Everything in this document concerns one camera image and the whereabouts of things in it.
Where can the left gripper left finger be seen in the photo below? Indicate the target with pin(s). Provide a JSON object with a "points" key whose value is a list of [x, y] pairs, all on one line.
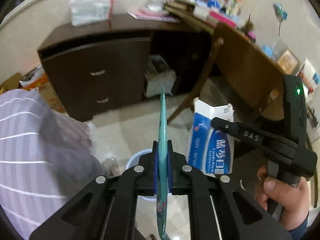
{"points": [[121, 198]]}

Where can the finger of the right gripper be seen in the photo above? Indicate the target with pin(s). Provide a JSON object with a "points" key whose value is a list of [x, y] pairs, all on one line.
{"points": [[227, 127]]}

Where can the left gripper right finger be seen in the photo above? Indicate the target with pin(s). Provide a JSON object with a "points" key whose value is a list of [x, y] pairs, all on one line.
{"points": [[212, 209]]}

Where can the teal package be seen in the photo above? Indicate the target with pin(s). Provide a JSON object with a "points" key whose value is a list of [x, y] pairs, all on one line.
{"points": [[162, 171]]}

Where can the blue white milk carton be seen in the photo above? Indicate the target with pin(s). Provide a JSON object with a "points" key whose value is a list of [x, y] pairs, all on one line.
{"points": [[209, 149]]}

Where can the person's right hand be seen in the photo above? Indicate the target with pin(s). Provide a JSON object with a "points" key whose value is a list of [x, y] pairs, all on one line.
{"points": [[295, 200]]}

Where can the wooden desk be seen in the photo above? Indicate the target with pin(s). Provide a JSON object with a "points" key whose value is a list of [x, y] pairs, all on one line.
{"points": [[252, 75]]}

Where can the purple checked tablecloth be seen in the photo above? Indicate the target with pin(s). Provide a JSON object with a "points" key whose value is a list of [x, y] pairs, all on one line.
{"points": [[46, 159]]}

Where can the pink box on desk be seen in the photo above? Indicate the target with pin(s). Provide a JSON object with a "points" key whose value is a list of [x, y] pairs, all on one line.
{"points": [[214, 18]]}

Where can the dark brown drawer cabinet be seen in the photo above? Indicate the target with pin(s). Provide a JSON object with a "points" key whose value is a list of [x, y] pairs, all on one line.
{"points": [[101, 66]]}

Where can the orange cardboard box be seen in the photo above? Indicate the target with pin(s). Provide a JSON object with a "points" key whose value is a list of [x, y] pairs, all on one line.
{"points": [[37, 80]]}

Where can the pink paper sheet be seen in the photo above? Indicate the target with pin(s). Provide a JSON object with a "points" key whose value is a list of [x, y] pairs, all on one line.
{"points": [[152, 16]]}

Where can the white plastic bag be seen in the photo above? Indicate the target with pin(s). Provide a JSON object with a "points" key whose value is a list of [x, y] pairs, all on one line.
{"points": [[85, 12]]}

